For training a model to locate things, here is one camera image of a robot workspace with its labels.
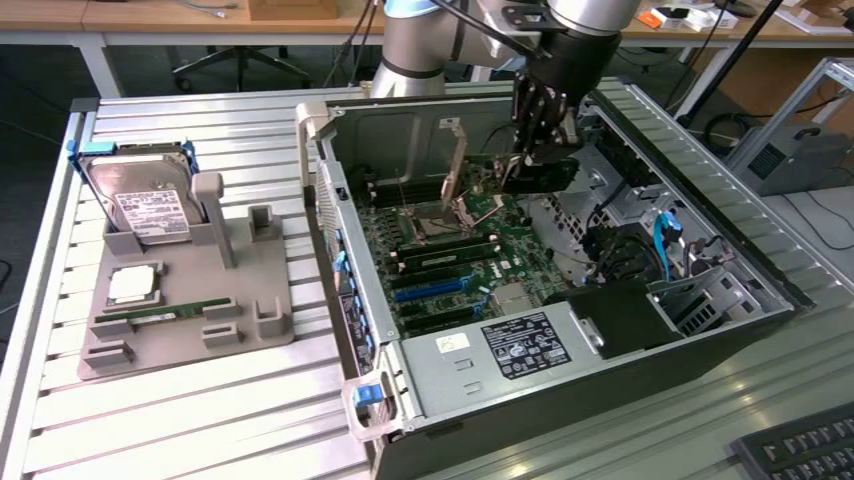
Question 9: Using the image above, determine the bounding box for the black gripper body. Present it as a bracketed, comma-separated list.
[512, 25, 624, 168]

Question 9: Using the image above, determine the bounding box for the graphics card with metal bracket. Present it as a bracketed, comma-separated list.
[438, 117, 581, 207]

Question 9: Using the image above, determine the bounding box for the silver drive cage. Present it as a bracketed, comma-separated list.
[533, 99, 709, 281]

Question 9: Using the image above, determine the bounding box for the white small box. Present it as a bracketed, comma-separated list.
[686, 9, 740, 32]

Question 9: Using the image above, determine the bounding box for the black tripod pole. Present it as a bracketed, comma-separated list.
[673, 0, 788, 121]

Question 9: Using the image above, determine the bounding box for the metal socket cover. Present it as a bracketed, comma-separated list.
[453, 192, 506, 224]

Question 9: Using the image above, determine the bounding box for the green motherboard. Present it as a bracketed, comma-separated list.
[353, 174, 582, 341]

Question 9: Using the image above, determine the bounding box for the CPU socket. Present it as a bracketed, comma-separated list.
[406, 202, 469, 246]

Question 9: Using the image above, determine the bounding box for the grey equipment box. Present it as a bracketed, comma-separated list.
[724, 124, 854, 199]

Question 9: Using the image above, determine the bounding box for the brown cardboard box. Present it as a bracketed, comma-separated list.
[247, 0, 342, 21]

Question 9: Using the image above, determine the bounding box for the black labelled RAM stick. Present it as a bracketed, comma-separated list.
[400, 249, 473, 271]

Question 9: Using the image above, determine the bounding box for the silver chipset heatsink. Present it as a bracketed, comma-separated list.
[492, 285, 536, 311]

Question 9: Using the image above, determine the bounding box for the black office chair base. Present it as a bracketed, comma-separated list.
[170, 44, 315, 94]

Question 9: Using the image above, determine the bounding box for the blue expansion slot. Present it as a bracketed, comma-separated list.
[393, 279, 469, 303]

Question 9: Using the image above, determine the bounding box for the black open PC case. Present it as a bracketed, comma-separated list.
[295, 77, 817, 480]

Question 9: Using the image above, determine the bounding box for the grey power supply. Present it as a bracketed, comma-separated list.
[398, 299, 606, 421]

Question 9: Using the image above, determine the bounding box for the silver hard disk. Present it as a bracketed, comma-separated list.
[86, 152, 209, 246]

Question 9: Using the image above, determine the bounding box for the grey parts rack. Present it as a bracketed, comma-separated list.
[77, 172, 301, 384]

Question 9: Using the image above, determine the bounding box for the blue disk caddy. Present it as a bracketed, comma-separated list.
[69, 140, 217, 236]

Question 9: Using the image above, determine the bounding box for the green RAM stick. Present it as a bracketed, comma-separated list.
[99, 298, 235, 326]

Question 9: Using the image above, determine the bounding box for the silver CPU chip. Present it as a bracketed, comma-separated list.
[109, 267, 162, 304]

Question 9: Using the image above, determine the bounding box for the black keyboard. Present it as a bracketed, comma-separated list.
[730, 414, 854, 480]

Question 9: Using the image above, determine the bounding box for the wooden desk white frame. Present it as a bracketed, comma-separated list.
[0, 0, 389, 99]
[617, 0, 854, 119]

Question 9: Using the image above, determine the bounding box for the black hanging cable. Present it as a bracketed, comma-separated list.
[325, 0, 377, 86]

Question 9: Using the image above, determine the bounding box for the blue wire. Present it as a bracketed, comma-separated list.
[657, 212, 686, 281]

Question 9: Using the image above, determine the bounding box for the aluminium profile frame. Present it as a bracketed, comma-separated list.
[724, 56, 854, 166]

